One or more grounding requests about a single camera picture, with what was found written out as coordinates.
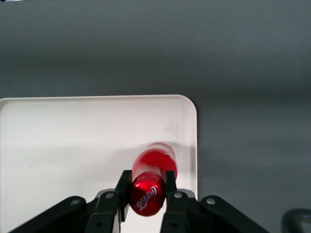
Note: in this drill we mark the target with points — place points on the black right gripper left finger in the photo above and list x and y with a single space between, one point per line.
73 216

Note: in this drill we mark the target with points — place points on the grey table mat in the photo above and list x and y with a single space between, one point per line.
145 48

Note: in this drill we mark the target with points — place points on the red coke bottle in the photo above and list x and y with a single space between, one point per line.
155 157

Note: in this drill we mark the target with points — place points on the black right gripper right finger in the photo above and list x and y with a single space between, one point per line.
194 216

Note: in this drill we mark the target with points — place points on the beige plastic tray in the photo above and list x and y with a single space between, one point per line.
73 136

